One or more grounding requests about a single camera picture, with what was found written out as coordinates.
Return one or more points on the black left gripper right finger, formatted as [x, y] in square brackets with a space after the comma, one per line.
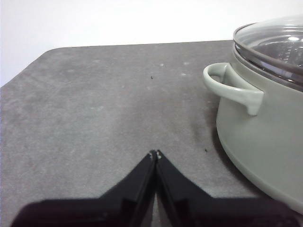
[225, 212]

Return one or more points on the glass lid with grey-green knob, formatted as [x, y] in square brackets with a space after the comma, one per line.
[272, 40]

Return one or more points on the grey-green electric steamer pot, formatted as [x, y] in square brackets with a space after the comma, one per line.
[260, 142]

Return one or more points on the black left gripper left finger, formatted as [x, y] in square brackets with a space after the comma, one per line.
[94, 212]

